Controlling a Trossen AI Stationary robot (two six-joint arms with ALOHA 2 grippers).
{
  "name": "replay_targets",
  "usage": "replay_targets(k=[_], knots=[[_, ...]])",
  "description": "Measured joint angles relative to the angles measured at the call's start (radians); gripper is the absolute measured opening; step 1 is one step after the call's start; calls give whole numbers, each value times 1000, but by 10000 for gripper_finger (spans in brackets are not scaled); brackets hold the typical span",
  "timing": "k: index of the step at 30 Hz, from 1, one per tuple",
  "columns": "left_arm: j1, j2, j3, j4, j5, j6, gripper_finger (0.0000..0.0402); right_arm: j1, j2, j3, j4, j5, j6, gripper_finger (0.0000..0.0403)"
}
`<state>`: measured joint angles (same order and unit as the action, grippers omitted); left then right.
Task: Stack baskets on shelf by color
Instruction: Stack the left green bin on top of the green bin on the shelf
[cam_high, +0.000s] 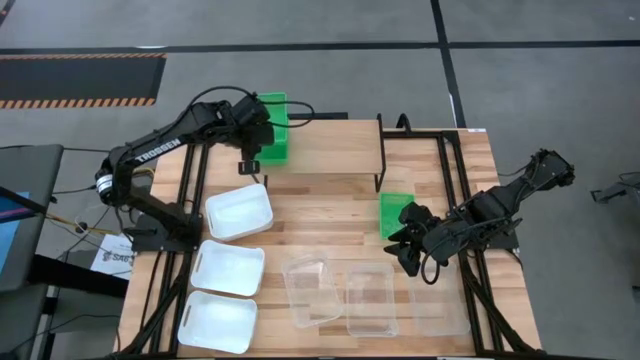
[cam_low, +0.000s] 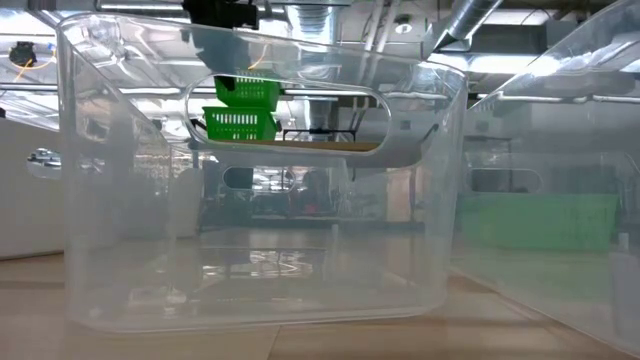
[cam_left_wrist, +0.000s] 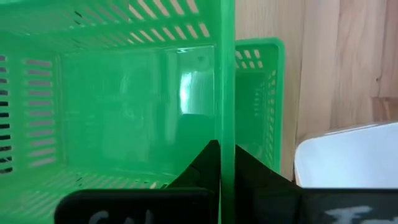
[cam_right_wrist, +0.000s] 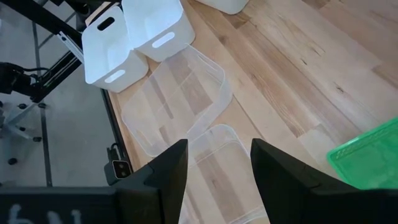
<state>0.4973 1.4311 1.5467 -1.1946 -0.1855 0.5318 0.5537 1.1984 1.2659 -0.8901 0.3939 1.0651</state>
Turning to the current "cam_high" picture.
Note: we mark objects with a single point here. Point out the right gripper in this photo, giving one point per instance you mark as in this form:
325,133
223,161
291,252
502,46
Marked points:
437,240

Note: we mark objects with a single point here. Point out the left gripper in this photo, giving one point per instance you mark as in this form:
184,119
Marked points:
256,142

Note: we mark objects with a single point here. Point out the green slotted plastic basket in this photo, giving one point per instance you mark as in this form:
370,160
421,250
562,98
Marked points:
392,220
277,150
272,107

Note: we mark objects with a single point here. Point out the white plastic basket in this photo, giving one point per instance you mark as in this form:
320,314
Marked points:
240,212
217,322
227,269

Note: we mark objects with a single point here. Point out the clear plastic basket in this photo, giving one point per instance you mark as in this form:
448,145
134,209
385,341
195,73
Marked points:
372,300
312,292
442,305

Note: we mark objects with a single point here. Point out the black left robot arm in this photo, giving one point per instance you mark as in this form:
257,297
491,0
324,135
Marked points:
160,148

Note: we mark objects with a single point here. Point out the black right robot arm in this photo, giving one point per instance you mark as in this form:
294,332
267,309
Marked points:
505,197

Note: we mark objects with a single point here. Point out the wooden shelf with black legs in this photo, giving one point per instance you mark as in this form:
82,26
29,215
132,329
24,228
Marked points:
330,147

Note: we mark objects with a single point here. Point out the black clamp hook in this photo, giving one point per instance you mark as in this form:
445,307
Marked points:
404,116

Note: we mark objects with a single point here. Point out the small white label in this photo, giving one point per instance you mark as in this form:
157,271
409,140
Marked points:
476,130

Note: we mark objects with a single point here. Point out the white printed paper sign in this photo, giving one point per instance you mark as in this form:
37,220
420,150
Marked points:
117,257

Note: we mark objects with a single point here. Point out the black hazard-striped floor mat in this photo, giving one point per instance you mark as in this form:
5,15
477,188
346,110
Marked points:
75,77

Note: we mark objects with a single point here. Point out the black stand foot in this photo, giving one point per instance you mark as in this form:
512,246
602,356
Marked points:
612,192

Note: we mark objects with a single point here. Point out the blue sheet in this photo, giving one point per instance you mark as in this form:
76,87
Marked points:
9,240

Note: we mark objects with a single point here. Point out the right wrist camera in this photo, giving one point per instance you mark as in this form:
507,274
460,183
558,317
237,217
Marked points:
415,213

